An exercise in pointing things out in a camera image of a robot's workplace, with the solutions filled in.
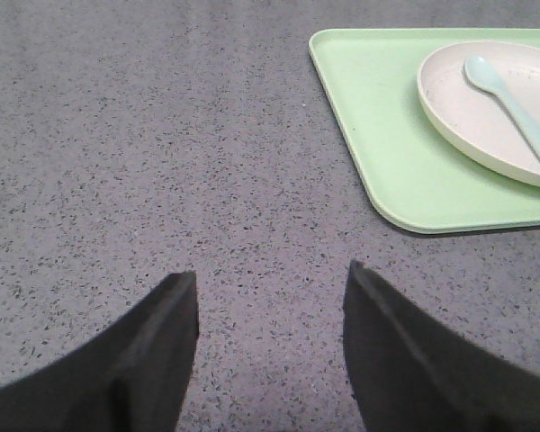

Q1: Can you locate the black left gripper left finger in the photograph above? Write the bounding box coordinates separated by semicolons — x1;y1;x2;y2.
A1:
0;272;199;431

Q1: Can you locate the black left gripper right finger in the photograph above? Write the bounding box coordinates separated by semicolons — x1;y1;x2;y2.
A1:
343;261;540;431

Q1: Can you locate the cream round plate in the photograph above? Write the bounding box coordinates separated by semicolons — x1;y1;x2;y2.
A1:
417;40;540;187

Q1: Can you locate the light blue plastic spoon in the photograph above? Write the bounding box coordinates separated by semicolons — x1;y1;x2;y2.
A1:
463;56;540;160

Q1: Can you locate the light green plastic tray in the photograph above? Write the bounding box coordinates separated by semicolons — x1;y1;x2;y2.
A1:
309;28;540;234

